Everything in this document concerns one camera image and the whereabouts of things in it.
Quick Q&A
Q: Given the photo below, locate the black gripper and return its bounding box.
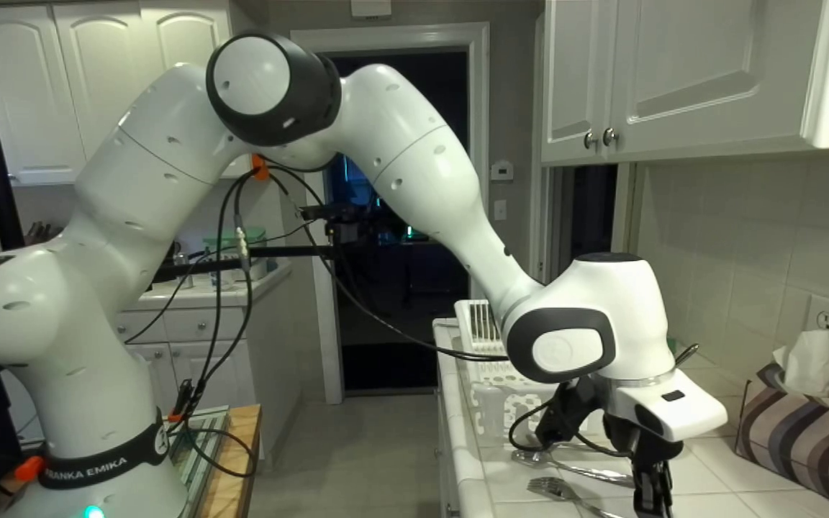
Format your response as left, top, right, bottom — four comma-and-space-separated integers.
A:
597, 404, 691, 518

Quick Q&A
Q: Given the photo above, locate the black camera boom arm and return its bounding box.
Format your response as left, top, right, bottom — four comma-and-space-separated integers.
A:
148, 240, 340, 286

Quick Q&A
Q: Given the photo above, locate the orange base tag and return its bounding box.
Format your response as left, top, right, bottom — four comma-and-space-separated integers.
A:
9, 450, 49, 485

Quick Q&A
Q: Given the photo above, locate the orange cable clip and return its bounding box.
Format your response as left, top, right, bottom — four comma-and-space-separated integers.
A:
248, 155, 276, 186

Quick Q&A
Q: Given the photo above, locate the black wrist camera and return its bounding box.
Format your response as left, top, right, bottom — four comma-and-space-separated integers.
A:
535, 376, 610, 450

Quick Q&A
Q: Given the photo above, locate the white door frame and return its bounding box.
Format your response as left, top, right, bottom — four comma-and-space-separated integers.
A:
288, 22, 495, 404

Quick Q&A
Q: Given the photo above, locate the silver spoon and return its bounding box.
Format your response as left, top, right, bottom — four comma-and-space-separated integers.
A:
527, 472, 620, 518

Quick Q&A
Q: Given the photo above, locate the white plastic dish rack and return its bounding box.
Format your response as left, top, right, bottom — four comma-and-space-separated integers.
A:
451, 295, 628, 453

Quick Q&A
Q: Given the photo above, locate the wooden table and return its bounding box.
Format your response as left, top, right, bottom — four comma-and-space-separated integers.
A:
171, 399, 265, 518

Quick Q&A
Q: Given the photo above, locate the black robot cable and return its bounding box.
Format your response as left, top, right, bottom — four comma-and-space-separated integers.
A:
258, 166, 512, 366

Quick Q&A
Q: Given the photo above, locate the black cable with grey plug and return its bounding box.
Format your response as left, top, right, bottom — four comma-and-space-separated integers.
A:
167, 174, 258, 426

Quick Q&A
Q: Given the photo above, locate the silver fork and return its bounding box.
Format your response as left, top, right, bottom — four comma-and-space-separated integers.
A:
556, 456, 629, 483

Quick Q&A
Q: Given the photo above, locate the white base cabinet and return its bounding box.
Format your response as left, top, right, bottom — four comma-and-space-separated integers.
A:
109, 259, 310, 439

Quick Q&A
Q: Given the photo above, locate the white tissue sheet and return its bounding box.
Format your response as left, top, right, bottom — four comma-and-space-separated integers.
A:
770, 328, 829, 396

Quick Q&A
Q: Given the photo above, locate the white arched cabinet door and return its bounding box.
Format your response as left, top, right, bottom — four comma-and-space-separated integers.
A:
0, 4, 85, 186
137, 4, 235, 79
50, 1, 163, 155

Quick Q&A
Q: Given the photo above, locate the striped tissue box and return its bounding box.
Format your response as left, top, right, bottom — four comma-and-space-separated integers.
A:
734, 368, 829, 502

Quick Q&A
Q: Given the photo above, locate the black stereo camera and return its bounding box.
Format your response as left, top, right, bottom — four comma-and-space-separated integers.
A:
298, 199, 367, 249

